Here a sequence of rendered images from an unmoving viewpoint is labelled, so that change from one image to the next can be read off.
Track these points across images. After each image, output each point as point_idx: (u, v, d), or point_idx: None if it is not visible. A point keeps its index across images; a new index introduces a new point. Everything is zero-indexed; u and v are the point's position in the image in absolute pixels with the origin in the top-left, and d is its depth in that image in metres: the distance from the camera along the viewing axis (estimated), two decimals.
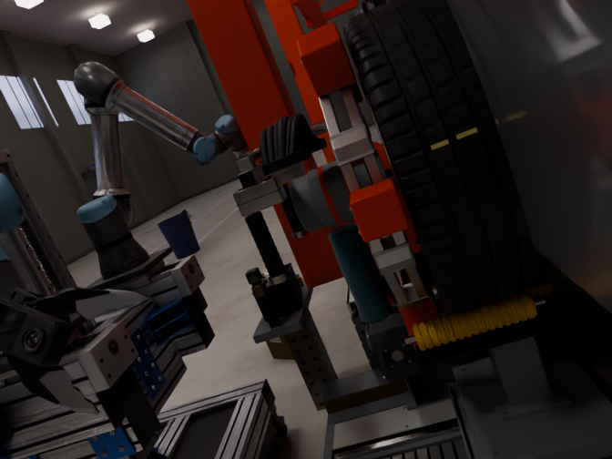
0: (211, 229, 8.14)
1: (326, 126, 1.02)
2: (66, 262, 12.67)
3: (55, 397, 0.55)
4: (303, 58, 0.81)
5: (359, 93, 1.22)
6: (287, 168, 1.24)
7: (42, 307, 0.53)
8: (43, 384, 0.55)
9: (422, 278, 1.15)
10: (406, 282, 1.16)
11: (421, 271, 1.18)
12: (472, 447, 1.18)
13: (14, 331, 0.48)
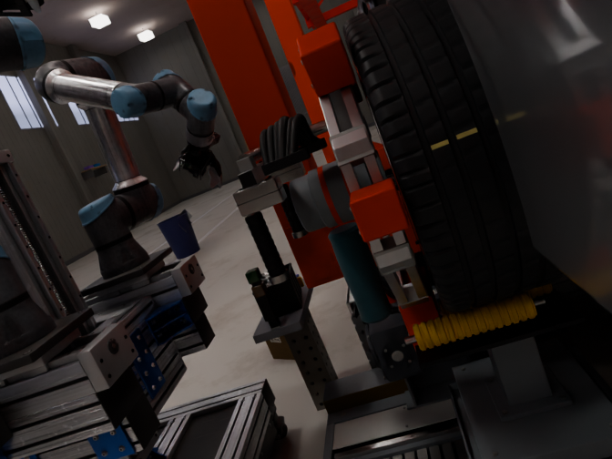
0: (211, 229, 8.14)
1: (326, 126, 1.02)
2: (66, 262, 12.67)
3: None
4: (303, 58, 0.81)
5: (359, 93, 1.22)
6: (287, 168, 1.24)
7: None
8: None
9: (422, 278, 1.15)
10: (406, 282, 1.16)
11: (421, 271, 1.18)
12: (472, 447, 1.18)
13: None
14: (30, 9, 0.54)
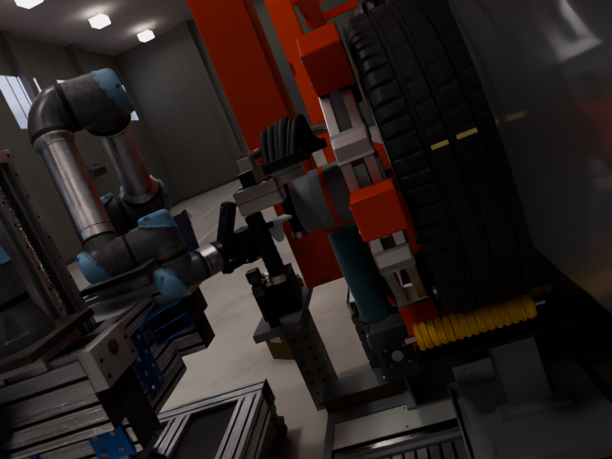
0: (211, 229, 8.14)
1: (326, 126, 1.02)
2: (66, 262, 12.67)
3: None
4: (303, 58, 0.81)
5: (359, 93, 1.22)
6: (287, 168, 1.24)
7: None
8: None
9: (422, 278, 1.15)
10: (406, 282, 1.16)
11: (421, 271, 1.18)
12: (472, 447, 1.18)
13: None
14: None
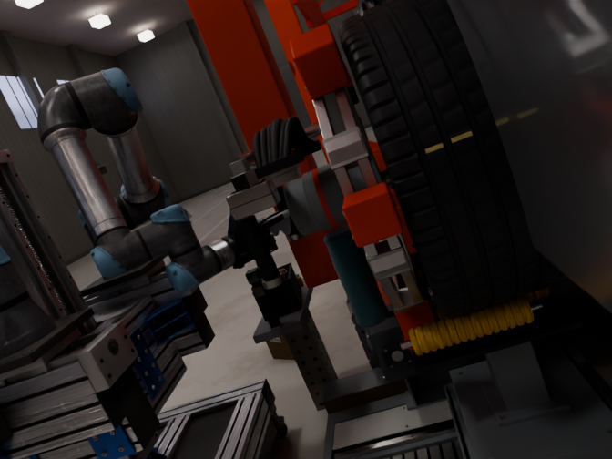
0: (211, 229, 8.14)
1: (321, 128, 1.01)
2: (66, 262, 12.67)
3: None
4: (296, 60, 0.80)
5: (355, 95, 1.21)
6: (282, 170, 1.23)
7: None
8: None
9: (418, 281, 1.14)
10: (402, 286, 1.15)
11: (417, 275, 1.16)
12: (467, 448, 1.18)
13: None
14: None
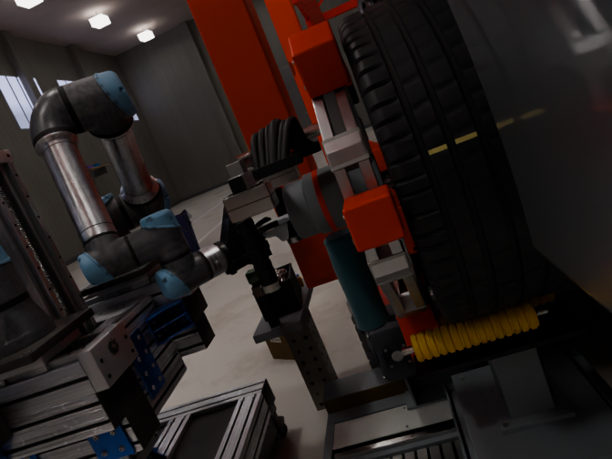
0: (211, 229, 8.14)
1: None
2: (66, 262, 12.67)
3: None
4: (295, 58, 0.77)
5: (355, 95, 1.18)
6: (281, 172, 1.20)
7: None
8: None
9: (420, 285, 1.11)
10: (403, 290, 1.12)
11: (419, 279, 1.14)
12: (468, 448, 1.18)
13: None
14: None
